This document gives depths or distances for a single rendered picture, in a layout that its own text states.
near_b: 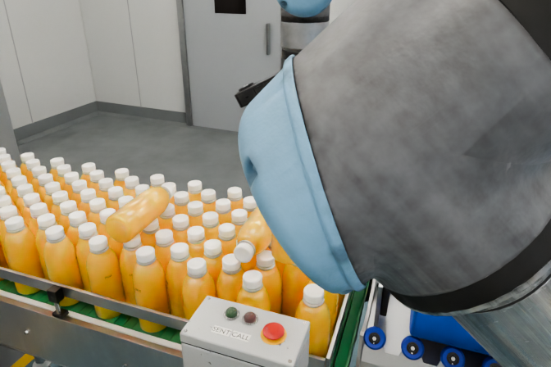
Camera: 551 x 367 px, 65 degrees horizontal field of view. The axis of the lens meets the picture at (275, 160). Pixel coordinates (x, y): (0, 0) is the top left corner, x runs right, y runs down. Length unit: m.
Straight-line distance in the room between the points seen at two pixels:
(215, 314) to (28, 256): 0.59
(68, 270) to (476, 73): 1.08
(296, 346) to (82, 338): 0.60
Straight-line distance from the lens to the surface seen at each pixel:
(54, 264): 1.15
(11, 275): 1.27
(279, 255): 0.83
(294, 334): 0.77
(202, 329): 0.79
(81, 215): 1.17
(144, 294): 1.02
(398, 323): 1.07
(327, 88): 0.18
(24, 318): 1.31
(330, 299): 0.92
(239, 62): 4.62
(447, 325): 0.88
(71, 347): 1.25
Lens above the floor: 1.65
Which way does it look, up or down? 24 degrees down
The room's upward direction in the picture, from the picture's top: straight up
